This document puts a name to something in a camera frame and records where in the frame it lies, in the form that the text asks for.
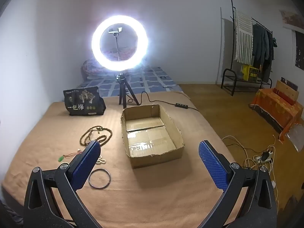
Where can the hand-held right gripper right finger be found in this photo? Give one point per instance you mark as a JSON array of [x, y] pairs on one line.
[[213, 166]]

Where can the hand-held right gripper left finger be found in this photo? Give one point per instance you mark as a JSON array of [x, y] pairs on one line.
[[85, 166]]

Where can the cardboard box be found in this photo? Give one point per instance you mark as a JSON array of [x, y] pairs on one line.
[[152, 142]]

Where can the black bangle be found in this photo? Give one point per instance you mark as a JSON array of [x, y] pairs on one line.
[[89, 179]]

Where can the white power strip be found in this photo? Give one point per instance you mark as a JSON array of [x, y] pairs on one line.
[[257, 158]]

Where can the black charger plug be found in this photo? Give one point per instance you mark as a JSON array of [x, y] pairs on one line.
[[264, 156]]

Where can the black snack bag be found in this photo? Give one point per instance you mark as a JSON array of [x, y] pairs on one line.
[[83, 102]]

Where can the orange cloth covered table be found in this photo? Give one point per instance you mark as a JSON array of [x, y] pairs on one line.
[[273, 109]]

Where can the black clothes rack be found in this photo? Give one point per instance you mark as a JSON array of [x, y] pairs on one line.
[[222, 82]]

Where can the black tripod legs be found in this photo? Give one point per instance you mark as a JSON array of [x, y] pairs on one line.
[[122, 87]]

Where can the clear plastic bag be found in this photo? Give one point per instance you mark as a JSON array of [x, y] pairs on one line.
[[295, 136]]

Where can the folded patterned quilt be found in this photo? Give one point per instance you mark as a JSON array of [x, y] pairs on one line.
[[92, 70]]

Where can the yellow box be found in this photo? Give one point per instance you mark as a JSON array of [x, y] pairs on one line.
[[249, 72]]

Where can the dark grey jacket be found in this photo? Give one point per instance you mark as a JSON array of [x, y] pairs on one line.
[[260, 45]]

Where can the black hanging garment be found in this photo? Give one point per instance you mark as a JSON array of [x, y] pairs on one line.
[[272, 45]]

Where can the white striped cloth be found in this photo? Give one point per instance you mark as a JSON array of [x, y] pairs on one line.
[[243, 33]]

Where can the silver phone holder clamp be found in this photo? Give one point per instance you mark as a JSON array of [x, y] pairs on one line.
[[115, 30]]

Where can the dark wall poster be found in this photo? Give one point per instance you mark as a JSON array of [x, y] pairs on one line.
[[299, 52]]

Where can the light wall poster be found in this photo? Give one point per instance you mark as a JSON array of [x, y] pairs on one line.
[[291, 17]]

